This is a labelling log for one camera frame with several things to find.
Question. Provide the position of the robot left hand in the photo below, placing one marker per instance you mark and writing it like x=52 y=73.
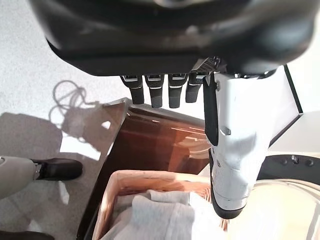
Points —
x=150 y=37

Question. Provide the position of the white garment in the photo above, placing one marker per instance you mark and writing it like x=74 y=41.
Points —
x=160 y=215

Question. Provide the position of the round washing machine door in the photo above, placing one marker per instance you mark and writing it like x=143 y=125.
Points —
x=287 y=205

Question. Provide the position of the brown wooden table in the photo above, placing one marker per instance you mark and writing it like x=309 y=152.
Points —
x=150 y=145

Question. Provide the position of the wicker laundry basket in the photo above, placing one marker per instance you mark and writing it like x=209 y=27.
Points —
x=140 y=180

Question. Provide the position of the black skirting strip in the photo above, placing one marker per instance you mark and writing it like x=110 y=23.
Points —
x=293 y=87

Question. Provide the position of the person's beige trouser leg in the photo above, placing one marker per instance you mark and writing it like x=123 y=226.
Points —
x=15 y=175

